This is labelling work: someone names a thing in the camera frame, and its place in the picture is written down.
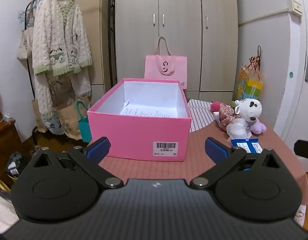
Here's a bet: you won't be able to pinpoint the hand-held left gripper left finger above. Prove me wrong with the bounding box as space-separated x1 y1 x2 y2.
31 137 124 189

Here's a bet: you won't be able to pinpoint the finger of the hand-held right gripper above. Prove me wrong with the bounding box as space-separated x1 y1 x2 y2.
294 140 308 161

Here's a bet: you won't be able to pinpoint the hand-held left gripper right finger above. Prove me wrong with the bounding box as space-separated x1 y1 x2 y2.
189 137 282 190

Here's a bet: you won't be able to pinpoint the pink shoe box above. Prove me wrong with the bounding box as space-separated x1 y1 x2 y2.
87 78 192 162

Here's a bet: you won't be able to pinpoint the teal small bag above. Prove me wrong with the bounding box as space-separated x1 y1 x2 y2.
76 101 92 143

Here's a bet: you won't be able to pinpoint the white cotton pads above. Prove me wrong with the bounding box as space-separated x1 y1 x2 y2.
226 119 252 138

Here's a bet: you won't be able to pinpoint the blue tissue packet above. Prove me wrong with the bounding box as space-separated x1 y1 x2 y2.
231 138 263 154

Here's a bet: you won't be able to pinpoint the striped bed sheet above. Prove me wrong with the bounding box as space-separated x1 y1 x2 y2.
188 99 219 133

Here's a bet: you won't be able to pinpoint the floral rag doll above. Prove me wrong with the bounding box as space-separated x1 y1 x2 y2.
214 103 241 130

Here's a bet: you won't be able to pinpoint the brown paper bag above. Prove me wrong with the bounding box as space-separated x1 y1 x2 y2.
56 102 82 140

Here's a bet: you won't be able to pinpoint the red fluffy ball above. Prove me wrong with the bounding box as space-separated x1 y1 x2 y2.
210 101 226 112

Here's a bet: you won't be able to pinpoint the printed fabric bag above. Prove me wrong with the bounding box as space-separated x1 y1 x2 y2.
41 115 62 134

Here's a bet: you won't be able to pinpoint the white panda plush toy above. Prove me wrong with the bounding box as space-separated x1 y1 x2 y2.
234 98 262 128

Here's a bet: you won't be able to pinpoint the printed paper sheet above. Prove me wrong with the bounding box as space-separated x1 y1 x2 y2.
119 100 178 118

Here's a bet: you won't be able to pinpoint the cream fleece garment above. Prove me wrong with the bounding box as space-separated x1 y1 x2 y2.
34 67 92 133

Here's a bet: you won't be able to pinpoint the white door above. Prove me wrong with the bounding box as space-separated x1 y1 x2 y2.
281 0 308 153

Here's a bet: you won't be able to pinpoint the colourful gift bag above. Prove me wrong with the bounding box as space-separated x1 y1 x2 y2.
238 55 264 100

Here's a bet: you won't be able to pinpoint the dark cloth bundle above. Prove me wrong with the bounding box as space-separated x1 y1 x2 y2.
6 151 32 179

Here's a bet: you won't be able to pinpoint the pink paper bag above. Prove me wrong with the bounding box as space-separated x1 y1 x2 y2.
144 36 188 90

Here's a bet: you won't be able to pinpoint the white cloth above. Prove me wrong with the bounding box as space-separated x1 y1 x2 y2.
0 192 19 233

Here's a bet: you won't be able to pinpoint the cream knitted cardigan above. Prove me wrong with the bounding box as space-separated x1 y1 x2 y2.
31 0 92 77

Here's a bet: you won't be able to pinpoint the beige tote bag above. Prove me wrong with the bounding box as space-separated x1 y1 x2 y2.
17 25 36 68

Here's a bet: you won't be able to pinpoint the grey wardrobe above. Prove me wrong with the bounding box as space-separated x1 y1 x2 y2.
115 0 238 103

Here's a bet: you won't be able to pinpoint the black hanging cord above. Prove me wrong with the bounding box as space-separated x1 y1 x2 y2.
249 45 262 73

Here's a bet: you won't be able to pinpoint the white light switch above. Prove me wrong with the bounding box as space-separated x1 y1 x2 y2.
288 0 303 18

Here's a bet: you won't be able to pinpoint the wire hangers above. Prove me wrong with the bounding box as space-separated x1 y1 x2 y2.
18 1 36 28

